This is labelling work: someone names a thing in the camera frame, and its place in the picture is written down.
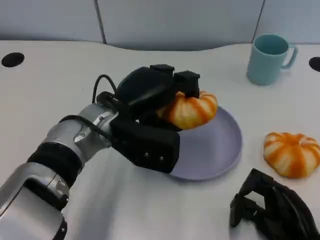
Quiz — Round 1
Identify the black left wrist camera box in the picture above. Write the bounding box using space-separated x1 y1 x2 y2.
110 117 181 174

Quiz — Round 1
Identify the grey partition panel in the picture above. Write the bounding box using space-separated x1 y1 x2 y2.
254 0 320 46
0 0 106 45
96 0 266 52

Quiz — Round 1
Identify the black table cable grommet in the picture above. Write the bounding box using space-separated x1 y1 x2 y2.
1 52 25 68
308 56 320 73

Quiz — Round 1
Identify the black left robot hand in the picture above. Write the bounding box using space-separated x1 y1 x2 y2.
116 64 201 132

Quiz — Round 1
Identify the orange white toy bread roll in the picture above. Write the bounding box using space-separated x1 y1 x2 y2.
156 90 218 130
263 131 320 179

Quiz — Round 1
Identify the pale green mug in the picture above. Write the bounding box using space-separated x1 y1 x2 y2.
246 34 299 86

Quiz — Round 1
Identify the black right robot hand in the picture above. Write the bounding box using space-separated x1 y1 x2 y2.
229 168 320 240

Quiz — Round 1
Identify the lilac plate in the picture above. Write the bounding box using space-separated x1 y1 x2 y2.
169 106 243 181

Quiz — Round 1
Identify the black looping arm cable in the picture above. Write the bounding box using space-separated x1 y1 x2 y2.
93 74 121 111

